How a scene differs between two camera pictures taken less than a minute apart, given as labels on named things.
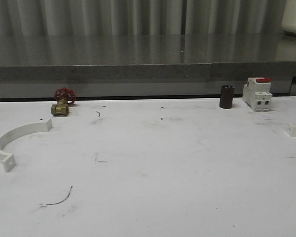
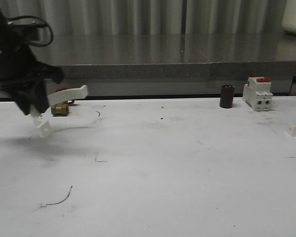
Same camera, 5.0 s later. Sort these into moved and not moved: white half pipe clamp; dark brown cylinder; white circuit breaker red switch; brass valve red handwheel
Moved: white half pipe clamp
Not moved: white circuit breaker red switch; brass valve red handwheel; dark brown cylinder
